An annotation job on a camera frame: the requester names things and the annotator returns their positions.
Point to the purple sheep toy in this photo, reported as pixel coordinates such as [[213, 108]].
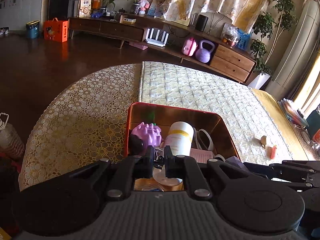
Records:
[[142, 136]]

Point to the pink toy case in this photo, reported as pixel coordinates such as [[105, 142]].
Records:
[[189, 47]]

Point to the orange gift box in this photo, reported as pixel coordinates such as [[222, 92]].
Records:
[[56, 30]]

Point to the white wifi router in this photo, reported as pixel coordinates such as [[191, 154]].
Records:
[[156, 37]]

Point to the green orange tissue box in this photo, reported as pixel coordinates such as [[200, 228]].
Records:
[[314, 125]]

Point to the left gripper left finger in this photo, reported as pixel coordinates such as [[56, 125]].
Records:
[[131, 168]]

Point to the pink comb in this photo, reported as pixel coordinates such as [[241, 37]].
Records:
[[201, 156]]

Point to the quilted cream table mat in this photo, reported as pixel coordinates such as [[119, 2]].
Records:
[[245, 118]]

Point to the white frame sunglasses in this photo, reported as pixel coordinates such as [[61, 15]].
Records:
[[203, 141]]

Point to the white standing air conditioner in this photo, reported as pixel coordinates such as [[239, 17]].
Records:
[[298, 52]]

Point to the green small toy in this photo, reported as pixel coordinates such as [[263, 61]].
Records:
[[149, 118]]

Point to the bag of fruit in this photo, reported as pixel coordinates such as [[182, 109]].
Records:
[[230, 35]]

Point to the lace tablecloth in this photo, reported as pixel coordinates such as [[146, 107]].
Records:
[[84, 123]]

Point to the snack box with cartoon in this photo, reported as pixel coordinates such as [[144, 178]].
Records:
[[84, 8]]

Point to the blue trash bin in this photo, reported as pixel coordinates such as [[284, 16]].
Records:
[[32, 29]]

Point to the red metal tin box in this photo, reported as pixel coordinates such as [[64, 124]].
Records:
[[165, 116]]

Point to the stack of books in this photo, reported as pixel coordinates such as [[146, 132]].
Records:
[[292, 113]]

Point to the orange pink small stick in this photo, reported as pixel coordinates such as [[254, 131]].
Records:
[[273, 152]]

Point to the potted green tree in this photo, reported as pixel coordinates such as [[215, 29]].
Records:
[[267, 30]]

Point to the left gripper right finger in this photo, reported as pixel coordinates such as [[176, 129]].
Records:
[[186, 168]]

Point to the purple kettlebell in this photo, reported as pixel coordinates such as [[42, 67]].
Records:
[[204, 52]]

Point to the plastic water bottle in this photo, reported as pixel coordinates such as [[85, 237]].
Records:
[[10, 142]]

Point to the round metal tin lid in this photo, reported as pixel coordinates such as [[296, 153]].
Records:
[[160, 177]]

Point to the blue box on cabinet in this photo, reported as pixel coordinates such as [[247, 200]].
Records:
[[244, 39]]

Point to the metal nail clipper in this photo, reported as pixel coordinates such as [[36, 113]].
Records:
[[158, 158]]

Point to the wooden tv cabinet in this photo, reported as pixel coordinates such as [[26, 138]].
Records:
[[223, 59]]

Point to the black speaker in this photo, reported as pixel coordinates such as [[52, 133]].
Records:
[[201, 23]]

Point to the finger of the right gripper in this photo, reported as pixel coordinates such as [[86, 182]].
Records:
[[265, 170], [295, 168]]

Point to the dark lipstick tube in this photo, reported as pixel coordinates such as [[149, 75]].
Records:
[[233, 160]]

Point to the yellow table runner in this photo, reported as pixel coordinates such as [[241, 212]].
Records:
[[292, 140]]

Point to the beige garlic shaped toy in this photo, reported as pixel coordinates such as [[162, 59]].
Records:
[[263, 141]]

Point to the white yellow bottle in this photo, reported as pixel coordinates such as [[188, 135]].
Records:
[[179, 138]]

